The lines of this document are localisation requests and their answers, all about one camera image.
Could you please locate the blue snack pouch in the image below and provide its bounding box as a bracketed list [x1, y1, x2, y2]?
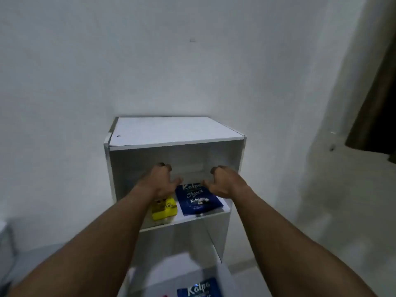
[174, 182, 224, 217]
[176, 277, 224, 297]

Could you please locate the white wooden shelf unit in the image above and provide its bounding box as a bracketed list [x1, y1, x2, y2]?
[104, 115, 247, 276]

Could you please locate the person's left hand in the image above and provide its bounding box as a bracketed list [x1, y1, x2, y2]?
[136, 163, 183, 202]

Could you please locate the person's right forearm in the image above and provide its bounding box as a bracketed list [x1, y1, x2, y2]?
[230, 185, 378, 297]

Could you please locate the person's right hand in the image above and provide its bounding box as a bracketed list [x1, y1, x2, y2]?
[203, 165, 251, 201]

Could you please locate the yellow snack packet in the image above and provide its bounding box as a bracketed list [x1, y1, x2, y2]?
[151, 197, 178, 222]

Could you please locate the person's left forearm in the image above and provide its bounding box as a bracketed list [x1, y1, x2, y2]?
[6, 185, 161, 297]

